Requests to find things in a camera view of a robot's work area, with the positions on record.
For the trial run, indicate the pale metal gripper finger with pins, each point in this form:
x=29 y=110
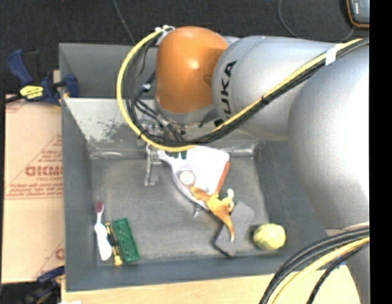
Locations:
x=148 y=174
x=157 y=169

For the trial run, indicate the brown cardboard board, red print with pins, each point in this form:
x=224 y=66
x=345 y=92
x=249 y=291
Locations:
x=31 y=201

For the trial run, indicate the black and yellow small tool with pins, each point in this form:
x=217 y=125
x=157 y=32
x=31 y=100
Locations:
x=112 y=239

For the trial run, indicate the grey metal bin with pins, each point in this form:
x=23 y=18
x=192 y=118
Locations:
x=170 y=233

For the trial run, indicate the white brush with pink head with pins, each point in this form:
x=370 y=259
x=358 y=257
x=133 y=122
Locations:
x=102 y=242

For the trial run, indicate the green studded flat block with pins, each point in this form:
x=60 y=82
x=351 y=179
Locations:
x=127 y=241

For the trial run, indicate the grey flat sponge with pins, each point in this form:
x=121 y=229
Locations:
x=241 y=223

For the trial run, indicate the yellow-green ball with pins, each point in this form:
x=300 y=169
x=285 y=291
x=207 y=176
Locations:
x=269 y=237

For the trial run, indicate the orange toy animal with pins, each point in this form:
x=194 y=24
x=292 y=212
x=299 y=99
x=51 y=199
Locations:
x=218 y=205

